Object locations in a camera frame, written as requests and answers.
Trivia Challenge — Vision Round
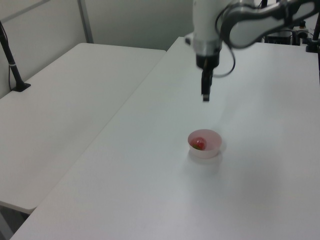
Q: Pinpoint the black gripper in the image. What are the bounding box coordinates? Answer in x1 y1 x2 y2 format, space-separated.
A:
195 50 221 102

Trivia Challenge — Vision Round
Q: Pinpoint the red strawberry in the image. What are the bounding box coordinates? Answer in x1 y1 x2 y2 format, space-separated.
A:
190 136 207 151

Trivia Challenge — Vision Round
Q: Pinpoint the black electronics box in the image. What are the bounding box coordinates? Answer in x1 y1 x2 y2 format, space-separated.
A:
264 29 294 45

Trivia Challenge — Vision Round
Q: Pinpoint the black clamped pole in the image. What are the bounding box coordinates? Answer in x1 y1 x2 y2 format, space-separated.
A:
305 13 320 53

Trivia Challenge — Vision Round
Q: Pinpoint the white side table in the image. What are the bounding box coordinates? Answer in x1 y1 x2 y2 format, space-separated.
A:
0 42 167 211

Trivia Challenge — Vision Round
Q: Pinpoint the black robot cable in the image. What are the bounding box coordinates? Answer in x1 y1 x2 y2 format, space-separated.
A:
212 4 237 78

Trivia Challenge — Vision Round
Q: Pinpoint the grey partition frame post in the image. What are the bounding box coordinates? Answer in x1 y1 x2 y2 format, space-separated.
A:
77 0 95 44

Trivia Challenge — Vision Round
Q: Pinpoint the black camera stand pole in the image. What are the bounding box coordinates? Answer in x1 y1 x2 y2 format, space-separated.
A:
0 20 32 93

